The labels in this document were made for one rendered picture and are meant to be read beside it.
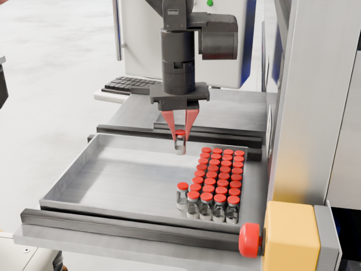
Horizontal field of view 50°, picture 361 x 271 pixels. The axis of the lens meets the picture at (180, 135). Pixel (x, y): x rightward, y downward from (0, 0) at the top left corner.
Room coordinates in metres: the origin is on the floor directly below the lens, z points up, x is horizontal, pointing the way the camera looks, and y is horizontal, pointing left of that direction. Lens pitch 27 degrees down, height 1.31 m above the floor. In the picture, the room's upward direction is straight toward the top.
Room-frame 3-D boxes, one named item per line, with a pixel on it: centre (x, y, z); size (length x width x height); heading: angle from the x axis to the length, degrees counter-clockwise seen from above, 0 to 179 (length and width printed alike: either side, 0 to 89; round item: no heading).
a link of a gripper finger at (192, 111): (0.64, 0.00, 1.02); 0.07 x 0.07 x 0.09; 3
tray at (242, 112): (0.94, -0.13, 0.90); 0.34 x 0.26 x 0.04; 79
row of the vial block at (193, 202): (0.61, -0.04, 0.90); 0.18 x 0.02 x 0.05; 169
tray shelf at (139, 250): (0.79, -0.03, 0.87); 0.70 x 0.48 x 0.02; 169
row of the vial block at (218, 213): (0.60, -0.08, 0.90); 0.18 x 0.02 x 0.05; 169
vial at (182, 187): (0.56, 0.00, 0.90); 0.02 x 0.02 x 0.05
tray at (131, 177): (0.63, 0.05, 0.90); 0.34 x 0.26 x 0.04; 79
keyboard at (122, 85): (1.34, 0.08, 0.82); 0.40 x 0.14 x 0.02; 68
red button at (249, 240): (0.35, -0.09, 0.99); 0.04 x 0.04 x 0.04; 79
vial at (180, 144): (0.64, 0.00, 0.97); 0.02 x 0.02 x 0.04
